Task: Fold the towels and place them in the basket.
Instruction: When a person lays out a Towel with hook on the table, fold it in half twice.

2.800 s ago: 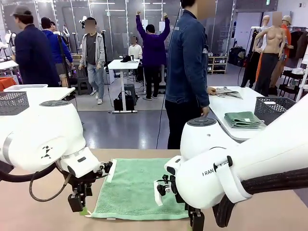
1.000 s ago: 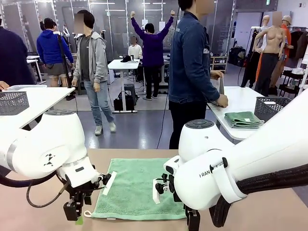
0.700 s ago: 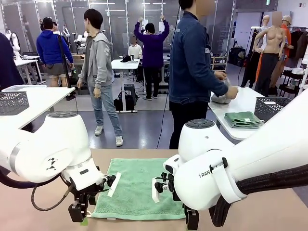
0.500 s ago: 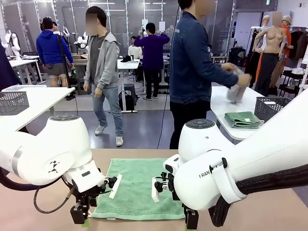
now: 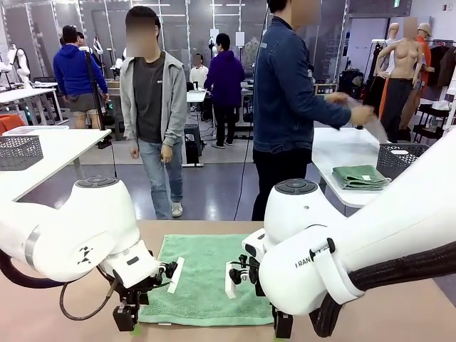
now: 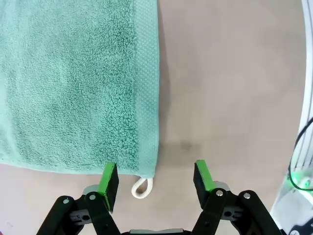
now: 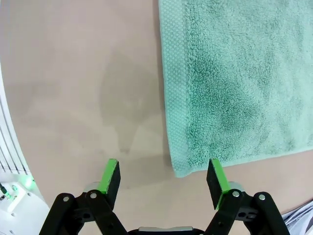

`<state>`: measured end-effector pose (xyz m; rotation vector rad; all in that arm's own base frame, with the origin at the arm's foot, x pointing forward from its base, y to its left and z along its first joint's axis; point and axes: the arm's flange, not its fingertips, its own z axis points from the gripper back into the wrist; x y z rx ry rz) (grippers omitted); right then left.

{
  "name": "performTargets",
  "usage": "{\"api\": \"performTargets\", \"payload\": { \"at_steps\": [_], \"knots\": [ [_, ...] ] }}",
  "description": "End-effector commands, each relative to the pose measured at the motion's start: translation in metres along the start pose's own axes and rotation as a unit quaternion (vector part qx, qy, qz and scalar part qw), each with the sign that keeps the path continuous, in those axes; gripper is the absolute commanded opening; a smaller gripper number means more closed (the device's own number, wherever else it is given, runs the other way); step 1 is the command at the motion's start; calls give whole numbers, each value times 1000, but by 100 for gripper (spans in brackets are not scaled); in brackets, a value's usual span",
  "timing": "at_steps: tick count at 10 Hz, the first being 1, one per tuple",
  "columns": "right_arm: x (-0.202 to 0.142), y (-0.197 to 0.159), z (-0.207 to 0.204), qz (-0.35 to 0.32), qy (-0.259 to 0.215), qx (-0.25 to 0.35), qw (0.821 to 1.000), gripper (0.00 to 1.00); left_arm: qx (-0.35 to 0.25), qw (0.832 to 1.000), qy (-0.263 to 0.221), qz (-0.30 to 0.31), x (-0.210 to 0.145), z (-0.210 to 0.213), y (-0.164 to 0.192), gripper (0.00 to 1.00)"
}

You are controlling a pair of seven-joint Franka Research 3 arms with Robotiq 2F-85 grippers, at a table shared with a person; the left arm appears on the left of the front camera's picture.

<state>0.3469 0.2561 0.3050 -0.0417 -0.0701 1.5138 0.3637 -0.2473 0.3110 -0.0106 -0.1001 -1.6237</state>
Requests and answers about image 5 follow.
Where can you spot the person in purple top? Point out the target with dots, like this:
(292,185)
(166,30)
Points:
(224,75)

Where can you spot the black shelf cart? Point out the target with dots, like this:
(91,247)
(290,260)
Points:
(427,132)

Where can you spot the person in denim jacket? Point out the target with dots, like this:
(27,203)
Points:
(285,89)

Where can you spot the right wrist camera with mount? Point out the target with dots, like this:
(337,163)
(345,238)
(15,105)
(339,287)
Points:
(231,281)

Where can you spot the person's right forearm denim sleeve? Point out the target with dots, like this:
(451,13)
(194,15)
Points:
(335,110)

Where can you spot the white background desk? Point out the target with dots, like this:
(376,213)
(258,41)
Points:
(25,93)
(196,96)

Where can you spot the black floor bag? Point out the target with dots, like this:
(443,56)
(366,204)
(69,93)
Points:
(192,151)

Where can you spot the skin tone female mannequin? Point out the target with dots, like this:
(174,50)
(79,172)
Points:
(404,57)

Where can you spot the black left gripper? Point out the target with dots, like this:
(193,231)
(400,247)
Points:
(133,295)

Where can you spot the grey perforated plastic basket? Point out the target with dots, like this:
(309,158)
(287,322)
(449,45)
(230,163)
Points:
(395,160)
(18,153)

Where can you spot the person in blue hoodie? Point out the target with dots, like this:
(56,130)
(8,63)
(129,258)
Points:
(71,67)

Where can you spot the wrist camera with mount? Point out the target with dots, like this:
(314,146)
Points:
(176,274)
(231,281)

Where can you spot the clothes rack with dark garments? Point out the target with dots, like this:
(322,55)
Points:
(445,67)

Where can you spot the orange cloth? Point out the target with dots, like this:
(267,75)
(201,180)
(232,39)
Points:
(10,121)

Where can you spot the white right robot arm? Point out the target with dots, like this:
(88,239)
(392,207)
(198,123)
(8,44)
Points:
(356,228)

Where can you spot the black tripod pole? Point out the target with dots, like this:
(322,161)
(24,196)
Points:
(93,92)

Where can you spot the dark haired background person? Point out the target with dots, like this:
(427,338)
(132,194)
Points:
(81,37)

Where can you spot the thin white cloth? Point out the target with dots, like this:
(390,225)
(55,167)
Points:
(377,128)

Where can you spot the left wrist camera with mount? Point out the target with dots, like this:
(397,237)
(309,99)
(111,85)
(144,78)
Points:
(176,274)

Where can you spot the mint green towel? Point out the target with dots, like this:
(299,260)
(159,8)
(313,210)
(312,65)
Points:
(206,256)

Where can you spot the flat cardboard box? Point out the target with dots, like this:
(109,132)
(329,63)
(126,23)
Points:
(114,85)

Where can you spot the mannequin with beige hat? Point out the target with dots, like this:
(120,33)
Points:
(424,30)

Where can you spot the white paper sign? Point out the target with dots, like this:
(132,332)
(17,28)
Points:
(240,39)
(214,35)

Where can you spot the white mannequin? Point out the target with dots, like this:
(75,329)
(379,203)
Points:
(393,32)

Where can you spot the white metal frame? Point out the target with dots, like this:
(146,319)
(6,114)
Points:
(452,114)

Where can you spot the person's right hand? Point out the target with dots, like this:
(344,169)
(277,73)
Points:
(361,114)

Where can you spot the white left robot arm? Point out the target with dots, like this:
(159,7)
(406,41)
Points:
(71,228)

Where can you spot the white plastic bin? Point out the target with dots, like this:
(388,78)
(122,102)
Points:
(21,130)

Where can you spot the seated person in white sweater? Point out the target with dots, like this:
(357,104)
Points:
(198,74)

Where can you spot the white item on cart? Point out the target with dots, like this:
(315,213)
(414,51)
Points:
(440,105)

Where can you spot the grey plastic stool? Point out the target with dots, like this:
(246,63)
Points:
(118,128)
(192,130)

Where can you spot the person in grey hoodie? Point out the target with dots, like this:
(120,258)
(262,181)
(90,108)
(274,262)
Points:
(171,99)

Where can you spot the dark green folded towel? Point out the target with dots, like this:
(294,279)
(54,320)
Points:
(360,176)

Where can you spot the person's left hand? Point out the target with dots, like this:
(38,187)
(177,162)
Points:
(338,98)

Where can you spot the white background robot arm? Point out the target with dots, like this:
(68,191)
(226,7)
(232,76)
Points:
(3,67)
(97,44)
(21,60)

